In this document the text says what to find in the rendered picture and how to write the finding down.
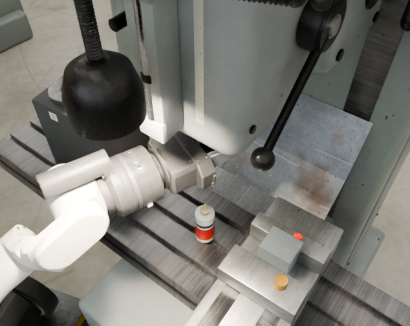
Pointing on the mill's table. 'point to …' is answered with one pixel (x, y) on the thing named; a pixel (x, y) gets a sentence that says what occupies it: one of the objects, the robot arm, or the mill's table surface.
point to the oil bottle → (204, 223)
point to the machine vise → (317, 229)
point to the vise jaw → (262, 283)
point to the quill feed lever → (312, 22)
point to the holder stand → (45, 101)
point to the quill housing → (232, 67)
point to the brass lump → (280, 282)
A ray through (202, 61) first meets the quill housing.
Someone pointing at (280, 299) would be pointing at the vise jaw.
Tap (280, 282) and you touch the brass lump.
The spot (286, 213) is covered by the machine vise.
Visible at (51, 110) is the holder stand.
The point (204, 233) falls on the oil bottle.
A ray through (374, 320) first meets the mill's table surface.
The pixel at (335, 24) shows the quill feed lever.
